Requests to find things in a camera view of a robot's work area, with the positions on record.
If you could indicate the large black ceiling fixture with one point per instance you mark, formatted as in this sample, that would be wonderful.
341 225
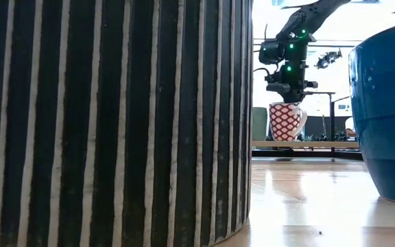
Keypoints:
328 60

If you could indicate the black white striped cup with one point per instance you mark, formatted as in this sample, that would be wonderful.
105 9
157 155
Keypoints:
115 123

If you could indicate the wooden shelf board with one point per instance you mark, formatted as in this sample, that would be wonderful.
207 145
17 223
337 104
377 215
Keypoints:
321 144

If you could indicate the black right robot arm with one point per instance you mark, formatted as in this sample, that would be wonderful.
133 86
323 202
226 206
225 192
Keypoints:
307 17

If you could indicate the red white patterned mug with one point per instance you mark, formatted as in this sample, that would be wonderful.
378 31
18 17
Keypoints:
283 123

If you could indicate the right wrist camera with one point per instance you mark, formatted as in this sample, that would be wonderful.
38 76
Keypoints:
271 51

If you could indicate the grey mug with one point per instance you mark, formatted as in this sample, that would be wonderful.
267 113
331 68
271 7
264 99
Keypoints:
260 123

